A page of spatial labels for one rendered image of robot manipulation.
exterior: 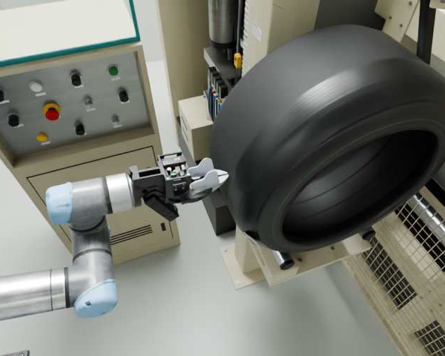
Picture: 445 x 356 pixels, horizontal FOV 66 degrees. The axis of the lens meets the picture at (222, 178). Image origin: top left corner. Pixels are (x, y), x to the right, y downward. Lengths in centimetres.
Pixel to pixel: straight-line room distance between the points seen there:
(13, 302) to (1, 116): 77
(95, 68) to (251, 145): 69
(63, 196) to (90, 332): 138
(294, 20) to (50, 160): 96
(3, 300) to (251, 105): 57
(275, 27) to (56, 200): 62
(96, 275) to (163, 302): 128
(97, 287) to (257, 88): 49
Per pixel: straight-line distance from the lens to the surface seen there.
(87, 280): 70
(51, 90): 128
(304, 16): 94
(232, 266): 201
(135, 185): 68
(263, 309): 194
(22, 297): 70
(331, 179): 120
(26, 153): 145
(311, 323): 196
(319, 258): 119
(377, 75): 70
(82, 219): 71
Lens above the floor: 183
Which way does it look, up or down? 51 degrees down
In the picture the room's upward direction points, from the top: straight up
